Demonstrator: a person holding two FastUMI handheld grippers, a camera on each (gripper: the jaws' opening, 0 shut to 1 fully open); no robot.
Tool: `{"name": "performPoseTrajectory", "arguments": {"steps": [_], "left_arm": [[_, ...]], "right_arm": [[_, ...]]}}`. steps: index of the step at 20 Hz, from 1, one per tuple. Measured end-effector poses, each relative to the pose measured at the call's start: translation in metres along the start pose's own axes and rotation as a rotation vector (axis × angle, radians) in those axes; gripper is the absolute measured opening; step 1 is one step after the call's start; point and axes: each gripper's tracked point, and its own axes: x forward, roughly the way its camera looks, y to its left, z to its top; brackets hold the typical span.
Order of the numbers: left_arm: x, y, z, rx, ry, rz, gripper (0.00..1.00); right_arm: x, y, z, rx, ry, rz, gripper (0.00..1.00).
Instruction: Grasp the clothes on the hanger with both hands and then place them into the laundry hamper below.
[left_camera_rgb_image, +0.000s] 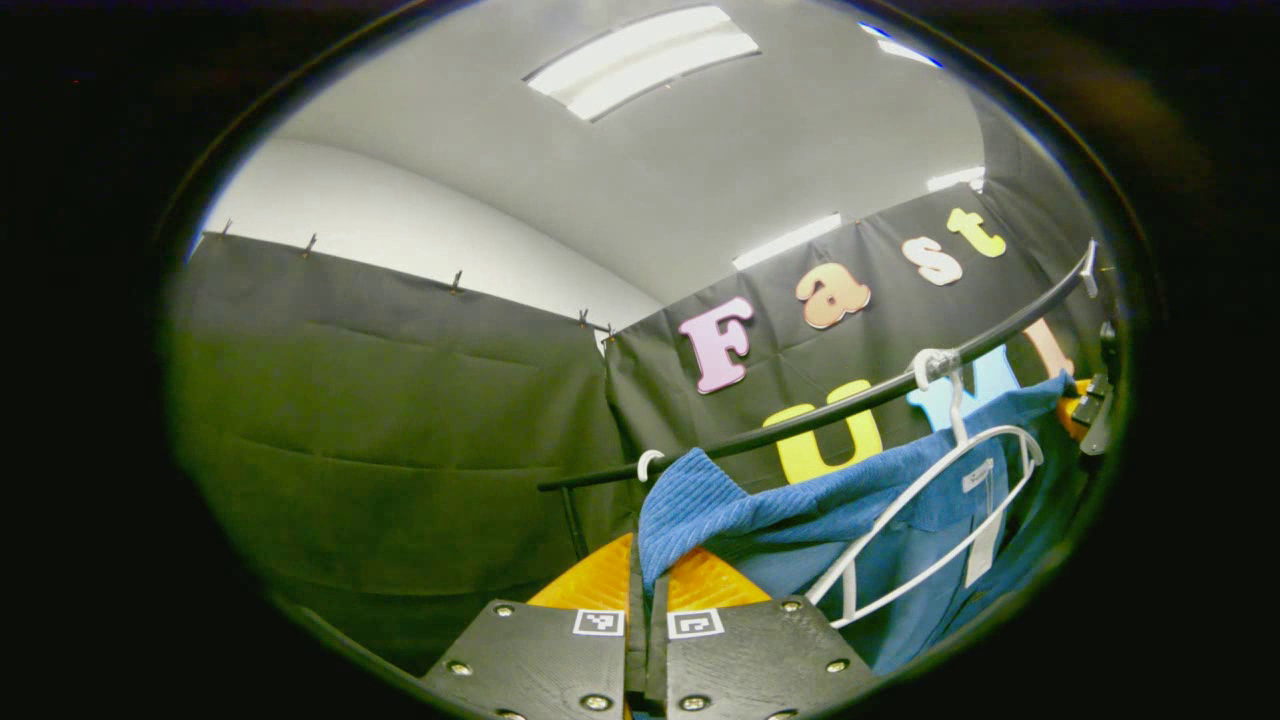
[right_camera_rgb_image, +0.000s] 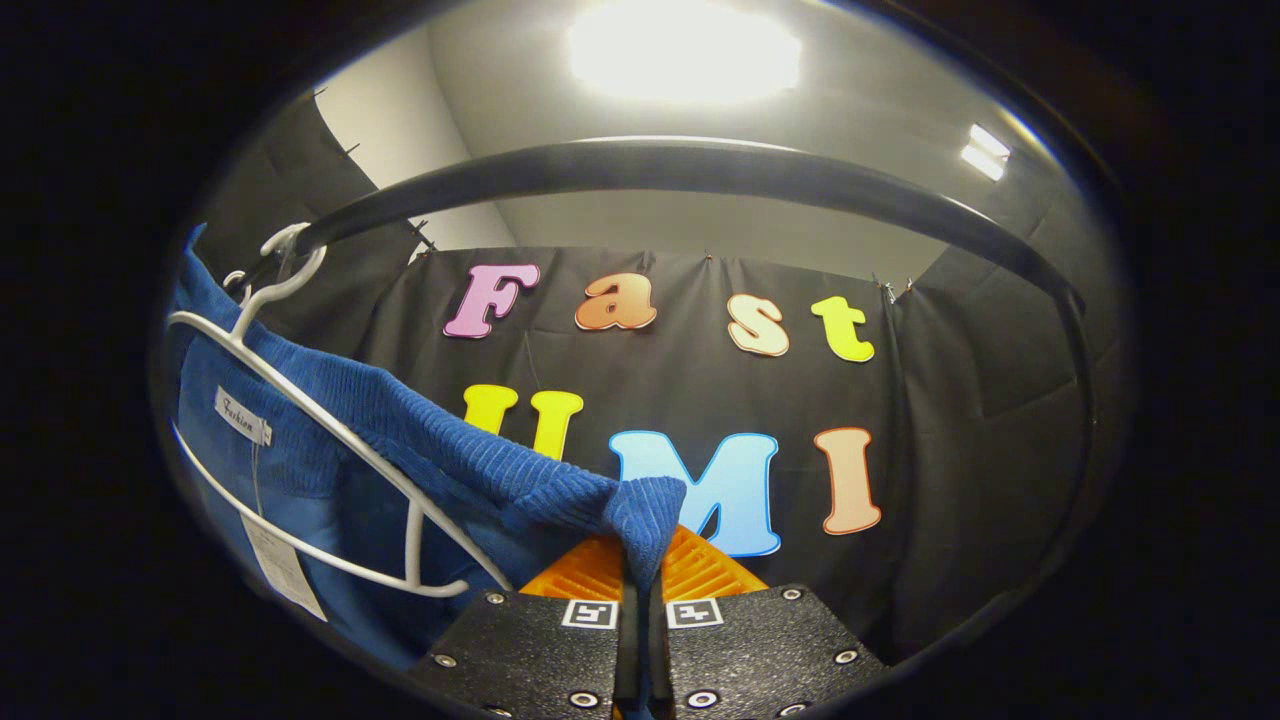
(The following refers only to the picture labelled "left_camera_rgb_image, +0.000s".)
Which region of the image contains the blue corduroy jacket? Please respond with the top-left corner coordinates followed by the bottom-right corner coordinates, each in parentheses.
top-left (638, 372), bottom-right (1086, 676)

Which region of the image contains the black backdrop cloth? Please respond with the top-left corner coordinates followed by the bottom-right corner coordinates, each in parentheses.
top-left (165, 185), bottom-right (1111, 671)

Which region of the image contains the large ceiling light panel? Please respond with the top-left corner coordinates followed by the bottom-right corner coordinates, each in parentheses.
top-left (525, 5), bottom-right (761, 123)

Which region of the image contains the black metal clothes rack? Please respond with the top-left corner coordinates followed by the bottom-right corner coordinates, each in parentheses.
top-left (537, 255), bottom-right (1089, 561)

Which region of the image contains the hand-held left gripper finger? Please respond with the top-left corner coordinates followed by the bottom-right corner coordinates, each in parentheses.
top-left (420, 533), bottom-right (651, 720)
top-left (645, 545), bottom-right (881, 720)

